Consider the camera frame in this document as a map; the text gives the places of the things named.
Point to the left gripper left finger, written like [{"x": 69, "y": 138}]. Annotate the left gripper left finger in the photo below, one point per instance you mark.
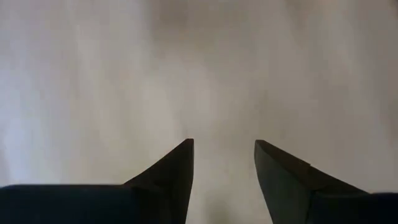
[{"x": 174, "y": 186}]

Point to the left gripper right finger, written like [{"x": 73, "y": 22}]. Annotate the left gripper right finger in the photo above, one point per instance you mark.
[{"x": 280, "y": 186}]

